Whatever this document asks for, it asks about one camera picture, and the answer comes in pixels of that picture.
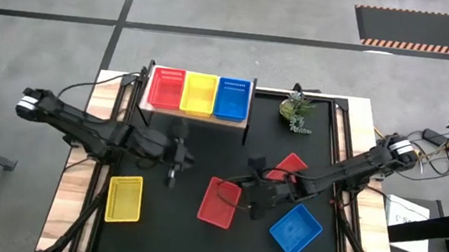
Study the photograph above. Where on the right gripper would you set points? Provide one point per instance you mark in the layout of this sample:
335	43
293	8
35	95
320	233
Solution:
268	192

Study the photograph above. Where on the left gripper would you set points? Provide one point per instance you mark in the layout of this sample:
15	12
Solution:
178	157

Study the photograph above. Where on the red plastic basket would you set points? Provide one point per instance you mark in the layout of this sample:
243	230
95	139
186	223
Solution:
165	91
290	163
215	207

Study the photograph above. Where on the yellow plastic basket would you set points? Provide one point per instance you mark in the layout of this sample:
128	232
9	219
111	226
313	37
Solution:
197	114
123	199
199	95

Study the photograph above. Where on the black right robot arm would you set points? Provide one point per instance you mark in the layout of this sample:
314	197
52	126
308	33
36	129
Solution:
346	174

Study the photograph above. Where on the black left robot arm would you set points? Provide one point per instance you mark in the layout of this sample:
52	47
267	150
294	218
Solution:
92	132

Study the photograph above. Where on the small potted succulent plant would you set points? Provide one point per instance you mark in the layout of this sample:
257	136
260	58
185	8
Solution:
292	108

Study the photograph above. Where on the white cardboard box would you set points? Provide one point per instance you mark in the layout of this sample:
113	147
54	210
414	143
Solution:
401	214

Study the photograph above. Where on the black desk beam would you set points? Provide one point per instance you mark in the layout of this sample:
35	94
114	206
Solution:
441	229

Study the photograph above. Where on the black power adapter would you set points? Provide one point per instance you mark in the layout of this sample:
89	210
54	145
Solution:
435	136

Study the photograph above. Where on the black hazard-striped floor mat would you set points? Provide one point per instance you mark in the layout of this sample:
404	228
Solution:
430	30

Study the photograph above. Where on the wooden shelf black frame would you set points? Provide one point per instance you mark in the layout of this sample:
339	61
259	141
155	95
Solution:
208	121

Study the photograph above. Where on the black metal table frame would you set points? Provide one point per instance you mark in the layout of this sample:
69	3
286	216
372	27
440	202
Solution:
342	105

